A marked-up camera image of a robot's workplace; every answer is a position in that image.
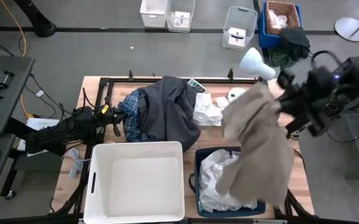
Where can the small white paper piece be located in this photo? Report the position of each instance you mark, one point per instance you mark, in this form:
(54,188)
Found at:
(222,102)

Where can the small white woven basket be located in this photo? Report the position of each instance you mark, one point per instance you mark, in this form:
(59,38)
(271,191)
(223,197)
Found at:
(153,12)

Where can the white woven-pattern laundry basket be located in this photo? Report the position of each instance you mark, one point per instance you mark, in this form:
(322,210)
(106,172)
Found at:
(148,186)

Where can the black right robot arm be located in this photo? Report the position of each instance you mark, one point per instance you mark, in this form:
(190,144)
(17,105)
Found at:
(353,77)

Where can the white paper sheet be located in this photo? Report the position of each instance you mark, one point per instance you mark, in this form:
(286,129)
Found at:
(42,123)

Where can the dark blue fabric bin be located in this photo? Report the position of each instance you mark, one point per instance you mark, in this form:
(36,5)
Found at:
(229,214)

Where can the white round device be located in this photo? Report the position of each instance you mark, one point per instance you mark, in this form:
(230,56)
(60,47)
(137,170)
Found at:
(235,94)

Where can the dark grey desk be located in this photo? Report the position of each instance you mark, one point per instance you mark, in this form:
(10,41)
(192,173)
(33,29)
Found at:
(2,115)

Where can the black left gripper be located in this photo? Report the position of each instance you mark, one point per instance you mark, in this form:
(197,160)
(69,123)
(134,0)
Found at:
(107,116)

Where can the calculator with coloured keys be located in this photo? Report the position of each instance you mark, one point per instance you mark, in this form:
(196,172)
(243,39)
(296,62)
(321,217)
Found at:
(197,86)

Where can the blue plastic crate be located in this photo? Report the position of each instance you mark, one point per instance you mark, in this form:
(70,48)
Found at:
(263,39)

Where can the clear plastic bin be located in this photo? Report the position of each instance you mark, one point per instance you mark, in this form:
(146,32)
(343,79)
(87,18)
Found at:
(170,18)
(241,17)

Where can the white crumpled garment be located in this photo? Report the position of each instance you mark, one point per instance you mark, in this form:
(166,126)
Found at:
(213,186)

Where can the white lamp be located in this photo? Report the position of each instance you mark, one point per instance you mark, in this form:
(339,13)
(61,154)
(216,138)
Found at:
(254,63)

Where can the brown wicker basket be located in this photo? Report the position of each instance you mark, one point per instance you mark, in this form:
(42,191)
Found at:
(292,17)

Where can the blue plaid shirt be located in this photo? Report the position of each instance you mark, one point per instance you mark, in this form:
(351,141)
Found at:
(132,118)

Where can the beige garment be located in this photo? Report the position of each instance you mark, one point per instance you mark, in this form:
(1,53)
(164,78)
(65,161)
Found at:
(260,149)

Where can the dark green garment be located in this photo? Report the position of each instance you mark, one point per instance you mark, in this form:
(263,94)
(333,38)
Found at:
(278,57)

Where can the black garment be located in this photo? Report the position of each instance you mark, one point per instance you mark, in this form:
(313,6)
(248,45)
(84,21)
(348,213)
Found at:
(295,40)

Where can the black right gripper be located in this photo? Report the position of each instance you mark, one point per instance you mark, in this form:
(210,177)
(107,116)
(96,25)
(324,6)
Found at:
(297,99)

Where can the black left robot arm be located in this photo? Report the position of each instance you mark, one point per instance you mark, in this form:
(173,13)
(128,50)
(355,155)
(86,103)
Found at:
(61,133)

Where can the white crumpled plastic bag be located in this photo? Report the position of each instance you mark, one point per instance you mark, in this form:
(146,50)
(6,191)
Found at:
(277,19)

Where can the black stand leg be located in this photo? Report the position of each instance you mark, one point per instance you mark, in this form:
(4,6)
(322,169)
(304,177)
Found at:
(39,23)

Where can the white cardboard box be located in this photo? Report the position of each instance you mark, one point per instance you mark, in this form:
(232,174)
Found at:
(181,19)
(237,37)

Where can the dark grey garment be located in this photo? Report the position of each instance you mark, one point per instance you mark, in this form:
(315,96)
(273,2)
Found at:
(170,115)

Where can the round grey stand base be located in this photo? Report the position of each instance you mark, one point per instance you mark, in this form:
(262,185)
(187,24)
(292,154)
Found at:
(350,29)

